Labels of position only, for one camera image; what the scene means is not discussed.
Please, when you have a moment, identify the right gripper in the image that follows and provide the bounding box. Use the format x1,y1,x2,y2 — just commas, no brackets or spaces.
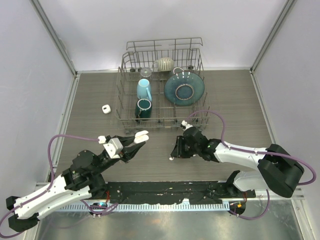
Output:
171,135,200,158

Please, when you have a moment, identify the oval white charging case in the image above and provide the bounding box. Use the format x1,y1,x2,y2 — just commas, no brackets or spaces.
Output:
133,130,149,145

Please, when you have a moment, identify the small white charging case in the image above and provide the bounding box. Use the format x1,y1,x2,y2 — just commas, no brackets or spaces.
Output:
101,104,112,114

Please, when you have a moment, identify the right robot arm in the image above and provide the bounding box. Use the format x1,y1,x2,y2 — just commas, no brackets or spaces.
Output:
169,127,305,198

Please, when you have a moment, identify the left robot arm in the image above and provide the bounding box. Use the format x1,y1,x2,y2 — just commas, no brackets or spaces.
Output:
6,130,149,233

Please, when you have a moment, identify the dark teal mug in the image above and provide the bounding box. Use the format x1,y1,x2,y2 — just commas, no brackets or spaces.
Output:
134,98,152,122

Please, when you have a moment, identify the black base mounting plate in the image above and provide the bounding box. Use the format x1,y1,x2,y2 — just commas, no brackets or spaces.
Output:
106,181,243,205

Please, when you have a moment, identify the light blue mug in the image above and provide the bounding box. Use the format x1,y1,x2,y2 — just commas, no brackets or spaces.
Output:
136,78,152,101

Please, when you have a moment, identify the large teal plate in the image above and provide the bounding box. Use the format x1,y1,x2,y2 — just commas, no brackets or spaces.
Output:
164,71,205,107

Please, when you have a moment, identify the clear glass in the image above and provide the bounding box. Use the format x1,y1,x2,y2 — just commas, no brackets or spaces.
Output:
140,67,152,79

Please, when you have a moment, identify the small white-rimmed bowl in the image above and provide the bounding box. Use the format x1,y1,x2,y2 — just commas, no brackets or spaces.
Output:
172,67,184,75

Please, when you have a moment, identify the striped ceramic mug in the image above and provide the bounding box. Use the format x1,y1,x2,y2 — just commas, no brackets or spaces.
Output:
152,57,174,72

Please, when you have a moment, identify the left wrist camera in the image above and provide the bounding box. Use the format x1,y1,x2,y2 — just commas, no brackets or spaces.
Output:
98,135,124,159

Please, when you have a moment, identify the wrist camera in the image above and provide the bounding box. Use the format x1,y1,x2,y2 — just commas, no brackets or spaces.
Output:
98,135,124,159
180,120,193,131

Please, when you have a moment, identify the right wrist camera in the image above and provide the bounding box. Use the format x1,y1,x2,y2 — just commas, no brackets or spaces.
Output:
180,120,193,131

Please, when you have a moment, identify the white slotted cable duct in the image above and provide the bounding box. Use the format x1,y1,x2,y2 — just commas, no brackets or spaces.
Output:
59,201,230,212

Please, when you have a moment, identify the wire dish rack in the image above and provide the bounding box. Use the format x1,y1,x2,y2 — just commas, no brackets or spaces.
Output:
115,37,210,134

